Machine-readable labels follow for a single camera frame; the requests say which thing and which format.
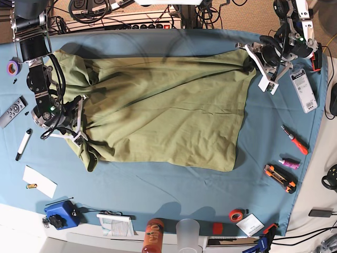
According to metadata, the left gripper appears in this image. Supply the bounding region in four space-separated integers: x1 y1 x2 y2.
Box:
235 42 293 83

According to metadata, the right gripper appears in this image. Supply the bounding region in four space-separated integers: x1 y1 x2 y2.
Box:
51 95 88 144

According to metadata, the olive green t-shirt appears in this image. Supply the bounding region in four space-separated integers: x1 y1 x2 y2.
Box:
54 50 256 172

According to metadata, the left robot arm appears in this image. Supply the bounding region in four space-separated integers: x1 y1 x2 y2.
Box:
236 1 322 85

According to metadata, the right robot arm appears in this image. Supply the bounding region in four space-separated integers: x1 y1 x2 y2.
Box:
11 1 88 146

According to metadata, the white black marker pen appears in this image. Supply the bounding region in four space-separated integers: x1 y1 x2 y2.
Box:
15 129 33 161

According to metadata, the clear plastic bit case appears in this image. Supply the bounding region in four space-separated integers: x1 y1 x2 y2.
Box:
290 64 318 113

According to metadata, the grey remote control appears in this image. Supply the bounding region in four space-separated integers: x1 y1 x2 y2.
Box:
0 96 27 129

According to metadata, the white paper sheet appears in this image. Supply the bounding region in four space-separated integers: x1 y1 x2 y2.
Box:
23 166 57 198

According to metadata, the orange black clamp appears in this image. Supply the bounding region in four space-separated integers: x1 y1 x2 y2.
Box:
311 43 322 72

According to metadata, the small yellow battery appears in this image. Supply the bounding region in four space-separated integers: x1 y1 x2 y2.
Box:
26 184 37 189

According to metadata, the blue table cloth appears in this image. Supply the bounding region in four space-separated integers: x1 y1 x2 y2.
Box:
1 30 330 236

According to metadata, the purple tape roll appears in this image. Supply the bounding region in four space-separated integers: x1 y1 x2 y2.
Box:
6 59 21 76

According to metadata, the blue box with knob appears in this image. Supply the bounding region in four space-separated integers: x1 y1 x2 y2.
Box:
44 200 80 230

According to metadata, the white power strip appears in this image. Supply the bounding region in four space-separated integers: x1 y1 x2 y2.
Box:
66 11 182 33

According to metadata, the white paper booklet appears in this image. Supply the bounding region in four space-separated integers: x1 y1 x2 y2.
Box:
96 213 135 237

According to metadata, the purple glue tube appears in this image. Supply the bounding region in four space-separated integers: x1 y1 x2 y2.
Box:
278 159 300 170

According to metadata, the orange black utility knife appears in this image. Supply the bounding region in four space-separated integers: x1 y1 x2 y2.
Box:
264 164 296 194

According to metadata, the orange drink bottle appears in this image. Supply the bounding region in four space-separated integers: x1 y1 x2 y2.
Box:
142 218 164 253

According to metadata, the orange tape roll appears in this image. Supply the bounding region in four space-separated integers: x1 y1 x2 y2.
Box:
229 209 245 223

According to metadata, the translucent plastic cup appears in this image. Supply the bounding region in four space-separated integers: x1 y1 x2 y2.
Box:
176 219 200 253

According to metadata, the white square card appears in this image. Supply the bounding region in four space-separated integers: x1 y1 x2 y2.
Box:
236 214 264 237

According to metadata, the black power adapter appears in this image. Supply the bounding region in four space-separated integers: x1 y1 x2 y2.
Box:
308 209 334 218

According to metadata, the small red block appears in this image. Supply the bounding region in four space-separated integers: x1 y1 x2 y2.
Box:
212 222 223 235

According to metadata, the blue orange bar clamp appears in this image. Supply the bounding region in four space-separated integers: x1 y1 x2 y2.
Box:
242 223 279 253

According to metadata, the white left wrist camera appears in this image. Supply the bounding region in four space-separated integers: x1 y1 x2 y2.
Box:
258 76 279 95

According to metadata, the black cable tie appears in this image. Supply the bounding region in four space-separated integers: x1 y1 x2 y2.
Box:
45 197 74 206

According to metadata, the red handled screwdriver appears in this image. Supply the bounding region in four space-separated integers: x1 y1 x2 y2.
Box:
281 125 309 155

